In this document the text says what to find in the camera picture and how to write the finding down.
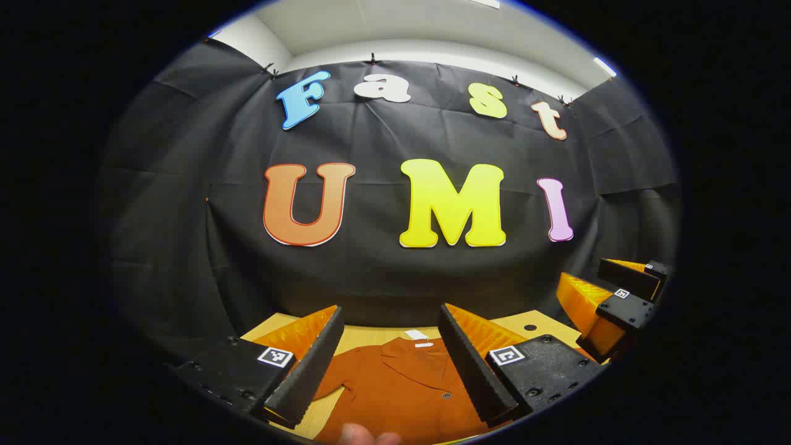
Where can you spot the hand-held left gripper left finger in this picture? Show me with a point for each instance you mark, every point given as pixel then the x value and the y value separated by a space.
pixel 315 364

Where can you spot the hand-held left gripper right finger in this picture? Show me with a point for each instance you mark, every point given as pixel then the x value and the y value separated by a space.
pixel 469 371

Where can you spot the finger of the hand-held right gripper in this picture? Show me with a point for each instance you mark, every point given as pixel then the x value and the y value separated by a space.
pixel 630 279
pixel 627 309

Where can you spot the orange shirt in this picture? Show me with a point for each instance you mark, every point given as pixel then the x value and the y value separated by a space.
pixel 395 389

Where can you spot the black backdrop cloth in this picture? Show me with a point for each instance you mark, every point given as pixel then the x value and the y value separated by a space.
pixel 371 278

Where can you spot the ceiling light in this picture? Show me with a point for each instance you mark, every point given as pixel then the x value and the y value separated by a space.
pixel 604 67

